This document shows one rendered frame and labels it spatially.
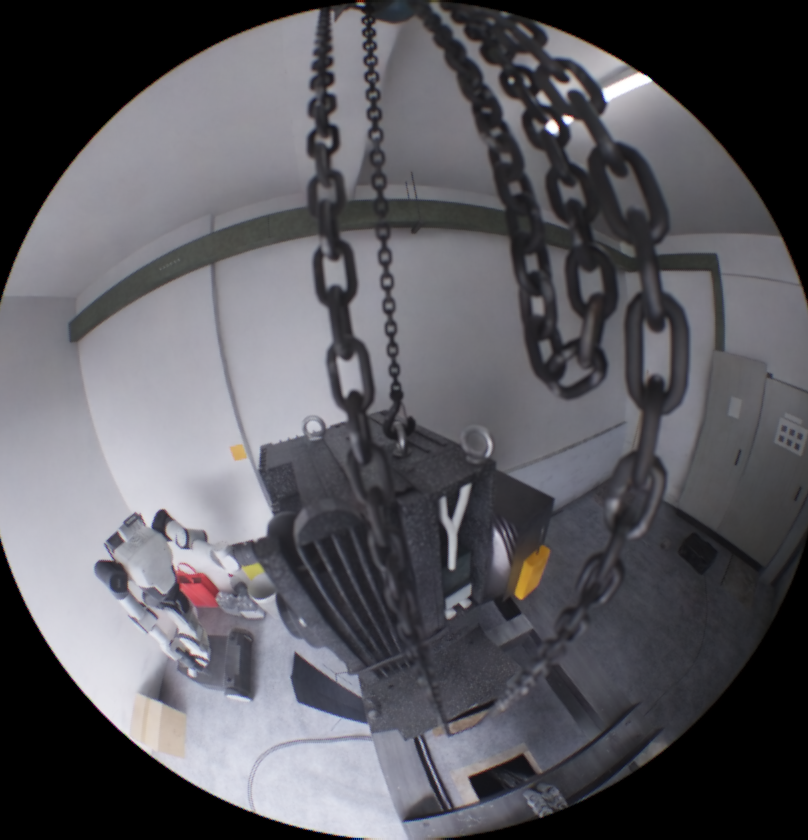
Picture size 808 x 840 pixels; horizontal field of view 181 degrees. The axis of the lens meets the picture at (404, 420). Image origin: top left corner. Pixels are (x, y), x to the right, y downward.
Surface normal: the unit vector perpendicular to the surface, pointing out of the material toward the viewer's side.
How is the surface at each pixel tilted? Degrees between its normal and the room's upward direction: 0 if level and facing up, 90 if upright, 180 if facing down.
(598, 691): 0
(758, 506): 90
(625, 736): 0
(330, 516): 90
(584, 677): 0
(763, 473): 90
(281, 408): 90
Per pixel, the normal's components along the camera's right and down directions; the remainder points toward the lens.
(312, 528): 0.47, 0.23
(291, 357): 0.25, 0.29
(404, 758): -0.13, -0.94
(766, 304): -0.96, 0.20
